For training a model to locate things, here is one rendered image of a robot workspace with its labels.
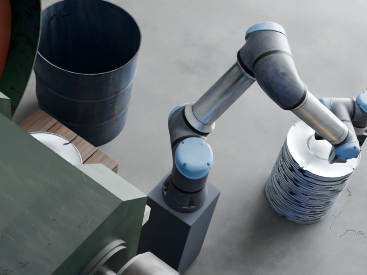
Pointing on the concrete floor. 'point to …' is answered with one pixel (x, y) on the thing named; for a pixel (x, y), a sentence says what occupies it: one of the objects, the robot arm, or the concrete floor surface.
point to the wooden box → (38, 123)
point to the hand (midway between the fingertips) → (329, 160)
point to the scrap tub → (87, 66)
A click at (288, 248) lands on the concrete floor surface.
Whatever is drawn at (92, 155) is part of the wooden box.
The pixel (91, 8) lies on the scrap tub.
